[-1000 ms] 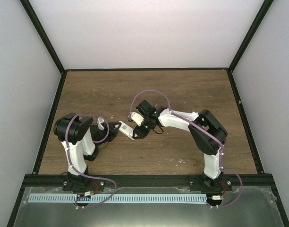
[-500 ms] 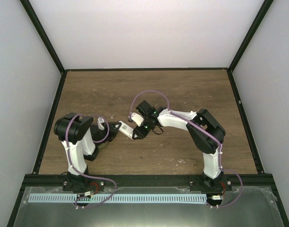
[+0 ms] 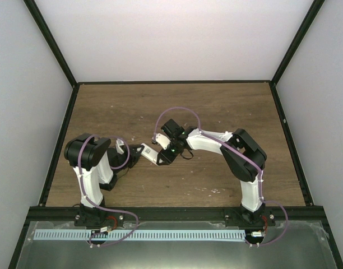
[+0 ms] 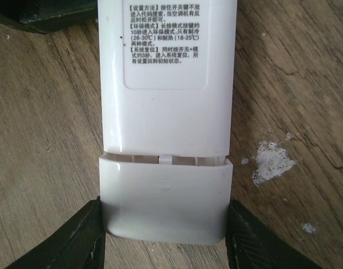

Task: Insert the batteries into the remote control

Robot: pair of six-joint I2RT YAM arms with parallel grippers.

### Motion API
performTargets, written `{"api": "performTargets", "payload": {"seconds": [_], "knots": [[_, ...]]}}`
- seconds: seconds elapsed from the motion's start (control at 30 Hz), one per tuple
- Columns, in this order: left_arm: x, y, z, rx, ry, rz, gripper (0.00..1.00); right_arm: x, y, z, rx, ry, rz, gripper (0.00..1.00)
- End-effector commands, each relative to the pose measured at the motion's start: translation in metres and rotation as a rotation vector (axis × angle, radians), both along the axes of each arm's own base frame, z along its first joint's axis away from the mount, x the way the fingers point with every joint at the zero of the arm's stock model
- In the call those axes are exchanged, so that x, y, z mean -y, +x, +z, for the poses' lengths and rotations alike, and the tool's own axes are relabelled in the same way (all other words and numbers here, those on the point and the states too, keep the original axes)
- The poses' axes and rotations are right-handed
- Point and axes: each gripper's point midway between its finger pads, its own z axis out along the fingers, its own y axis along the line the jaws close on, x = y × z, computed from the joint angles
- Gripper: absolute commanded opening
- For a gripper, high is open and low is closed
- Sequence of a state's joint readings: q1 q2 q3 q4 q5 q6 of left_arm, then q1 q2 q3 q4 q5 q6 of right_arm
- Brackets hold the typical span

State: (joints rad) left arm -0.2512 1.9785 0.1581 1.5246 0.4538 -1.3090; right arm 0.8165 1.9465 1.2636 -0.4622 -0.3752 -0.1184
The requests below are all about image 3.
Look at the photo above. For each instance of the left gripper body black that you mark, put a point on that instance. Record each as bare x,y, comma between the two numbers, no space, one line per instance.
130,157

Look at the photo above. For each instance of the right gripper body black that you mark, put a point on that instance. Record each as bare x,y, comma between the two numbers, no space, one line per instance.
172,155

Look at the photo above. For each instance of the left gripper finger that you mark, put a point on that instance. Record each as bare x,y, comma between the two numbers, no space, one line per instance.
135,156
136,147

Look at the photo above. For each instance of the white remote control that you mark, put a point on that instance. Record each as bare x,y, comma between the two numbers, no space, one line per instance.
150,154

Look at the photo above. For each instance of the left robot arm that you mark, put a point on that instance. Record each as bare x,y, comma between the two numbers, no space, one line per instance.
97,165

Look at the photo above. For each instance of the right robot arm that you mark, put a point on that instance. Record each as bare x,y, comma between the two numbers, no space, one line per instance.
243,155

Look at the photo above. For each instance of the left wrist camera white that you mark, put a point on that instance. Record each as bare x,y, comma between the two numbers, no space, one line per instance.
119,146

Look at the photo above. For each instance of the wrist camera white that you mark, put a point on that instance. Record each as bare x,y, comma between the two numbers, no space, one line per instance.
162,141
119,146

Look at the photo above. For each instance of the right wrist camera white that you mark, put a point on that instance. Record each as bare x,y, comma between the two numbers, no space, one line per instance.
162,141

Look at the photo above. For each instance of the light blue cable duct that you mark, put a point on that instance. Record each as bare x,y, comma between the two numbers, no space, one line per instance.
142,235

